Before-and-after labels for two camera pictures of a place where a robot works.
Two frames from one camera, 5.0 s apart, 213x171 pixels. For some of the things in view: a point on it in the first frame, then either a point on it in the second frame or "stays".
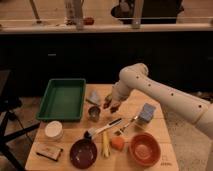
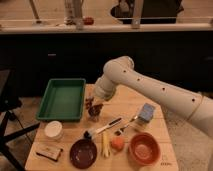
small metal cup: x=94 y=113 stays
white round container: x=53 y=129 stays
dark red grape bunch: x=113 y=106 to x=93 y=109
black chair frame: x=10 y=104 stays
